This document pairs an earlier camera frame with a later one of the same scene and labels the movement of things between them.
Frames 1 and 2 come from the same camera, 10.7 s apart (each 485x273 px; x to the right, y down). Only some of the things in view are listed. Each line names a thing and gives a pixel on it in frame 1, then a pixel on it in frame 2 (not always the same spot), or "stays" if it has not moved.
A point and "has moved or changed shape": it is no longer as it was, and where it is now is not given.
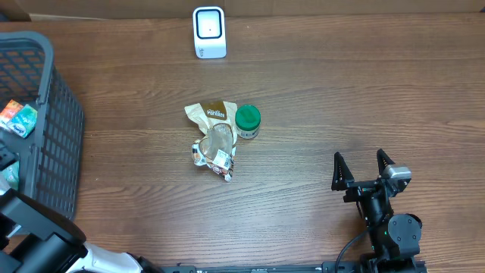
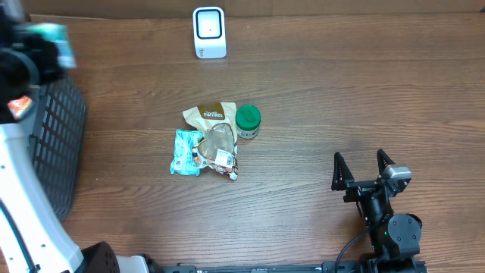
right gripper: x=343 y=179 stays
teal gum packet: x=17 y=119 → x=58 y=33
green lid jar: x=248 y=120 stays
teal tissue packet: x=10 y=174 has moved or changed shape
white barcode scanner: x=209 y=32 stays
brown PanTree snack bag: x=217 y=149 stays
